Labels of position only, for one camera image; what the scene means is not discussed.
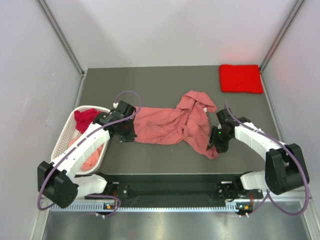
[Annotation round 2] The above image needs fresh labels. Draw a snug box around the salmon pink t shirt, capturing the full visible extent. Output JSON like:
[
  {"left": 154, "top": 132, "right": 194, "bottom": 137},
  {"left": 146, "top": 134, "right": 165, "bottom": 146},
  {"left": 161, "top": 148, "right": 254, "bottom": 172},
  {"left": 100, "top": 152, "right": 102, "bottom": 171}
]
[{"left": 133, "top": 90, "right": 218, "bottom": 160}]

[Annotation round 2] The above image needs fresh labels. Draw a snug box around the white plastic laundry basket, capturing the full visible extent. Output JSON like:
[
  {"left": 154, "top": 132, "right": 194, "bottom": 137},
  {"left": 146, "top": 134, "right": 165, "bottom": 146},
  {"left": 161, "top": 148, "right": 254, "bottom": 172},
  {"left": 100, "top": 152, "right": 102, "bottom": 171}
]
[{"left": 51, "top": 105, "right": 110, "bottom": 175}]

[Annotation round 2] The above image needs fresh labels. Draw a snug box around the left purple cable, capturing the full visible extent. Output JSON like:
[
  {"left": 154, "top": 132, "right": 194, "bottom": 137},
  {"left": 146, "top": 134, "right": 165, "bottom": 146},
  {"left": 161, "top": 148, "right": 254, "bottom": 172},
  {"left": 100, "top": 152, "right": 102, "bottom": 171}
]
[{"left": 36, "top": 90, "right": 143, "bottom": 219}]

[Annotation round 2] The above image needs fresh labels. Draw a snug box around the left aluminium frame post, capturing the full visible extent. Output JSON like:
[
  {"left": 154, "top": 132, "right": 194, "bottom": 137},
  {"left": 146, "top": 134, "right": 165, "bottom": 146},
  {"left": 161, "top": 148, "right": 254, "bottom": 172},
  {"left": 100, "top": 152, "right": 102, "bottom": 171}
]
[{"left": 34, "top": 0, "right": 86, "bottom": 76}]

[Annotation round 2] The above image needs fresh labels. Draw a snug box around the crimson crumpled t shirt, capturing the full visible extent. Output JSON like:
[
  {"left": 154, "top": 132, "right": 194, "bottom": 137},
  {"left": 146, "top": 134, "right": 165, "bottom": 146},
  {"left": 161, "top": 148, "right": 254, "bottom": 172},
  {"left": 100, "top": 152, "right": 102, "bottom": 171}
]
[{"left": 73, "top": 108, "right": 101, "bottom": 134}]

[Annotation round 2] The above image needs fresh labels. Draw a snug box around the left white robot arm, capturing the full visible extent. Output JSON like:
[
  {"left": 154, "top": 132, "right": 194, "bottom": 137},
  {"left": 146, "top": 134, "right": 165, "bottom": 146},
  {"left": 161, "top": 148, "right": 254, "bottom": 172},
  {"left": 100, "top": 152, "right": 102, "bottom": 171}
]
[{"left": 37, "top": 101, "right": 140, "bottom": 209}]

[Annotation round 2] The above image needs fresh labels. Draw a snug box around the grey slotted cable duct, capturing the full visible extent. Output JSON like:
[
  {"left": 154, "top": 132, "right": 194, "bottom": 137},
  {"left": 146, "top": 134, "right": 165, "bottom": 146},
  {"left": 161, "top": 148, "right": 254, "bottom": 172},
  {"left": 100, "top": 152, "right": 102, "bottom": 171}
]
[{"left": 50, "top": 201, "right": 253, "bottom": 213}]

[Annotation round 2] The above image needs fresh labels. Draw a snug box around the aluminium frame post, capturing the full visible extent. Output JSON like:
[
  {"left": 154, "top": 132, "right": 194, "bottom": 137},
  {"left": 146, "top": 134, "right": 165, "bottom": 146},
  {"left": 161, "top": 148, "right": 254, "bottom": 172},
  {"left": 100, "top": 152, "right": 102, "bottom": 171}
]
[
  {"left": 258, "top": 0, "right": 307, "bottom": 72},
  {"left": 34, "top": 0, "right": 86, "bottom": 76}
]

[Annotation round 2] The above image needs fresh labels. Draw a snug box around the folded red t shirt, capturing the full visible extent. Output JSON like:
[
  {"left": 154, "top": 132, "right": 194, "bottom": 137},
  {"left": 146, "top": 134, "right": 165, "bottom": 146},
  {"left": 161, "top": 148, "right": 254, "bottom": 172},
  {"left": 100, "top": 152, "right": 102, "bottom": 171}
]
[{"left": 219, "top": 64, "right": 264, "bottom": 94}]

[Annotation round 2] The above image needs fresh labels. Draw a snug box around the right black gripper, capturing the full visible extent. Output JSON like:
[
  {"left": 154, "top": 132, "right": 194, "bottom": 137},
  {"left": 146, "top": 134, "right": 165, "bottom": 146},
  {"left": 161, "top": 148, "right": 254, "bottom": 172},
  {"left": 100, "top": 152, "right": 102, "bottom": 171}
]
[{"left": 206, "top": 125, "right": 234, "bottom": 154}]

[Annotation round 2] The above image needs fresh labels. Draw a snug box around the right aluminium frame post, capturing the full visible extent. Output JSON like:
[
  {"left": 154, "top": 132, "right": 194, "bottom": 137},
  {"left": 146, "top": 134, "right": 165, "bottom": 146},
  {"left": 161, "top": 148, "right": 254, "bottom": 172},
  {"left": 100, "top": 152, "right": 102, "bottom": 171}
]
[{"left": 258, "top": 0, "right": 307, "bottom": 72}]

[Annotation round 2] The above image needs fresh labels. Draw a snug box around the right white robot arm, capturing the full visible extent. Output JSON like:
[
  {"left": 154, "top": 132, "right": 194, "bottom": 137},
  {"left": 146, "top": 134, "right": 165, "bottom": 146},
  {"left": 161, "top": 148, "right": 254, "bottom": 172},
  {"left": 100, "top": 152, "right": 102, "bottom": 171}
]
[{"left": 207, "top": 108, "right": 310, "bottom": 199}]

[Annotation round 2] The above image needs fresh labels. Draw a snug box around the light pink t shirt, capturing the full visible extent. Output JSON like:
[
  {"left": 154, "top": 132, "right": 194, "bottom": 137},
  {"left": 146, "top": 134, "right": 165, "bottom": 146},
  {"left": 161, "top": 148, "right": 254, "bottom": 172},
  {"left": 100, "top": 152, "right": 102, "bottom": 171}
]
[{"left": 80, "top": 144, "right": 104, "bottom": 172}]

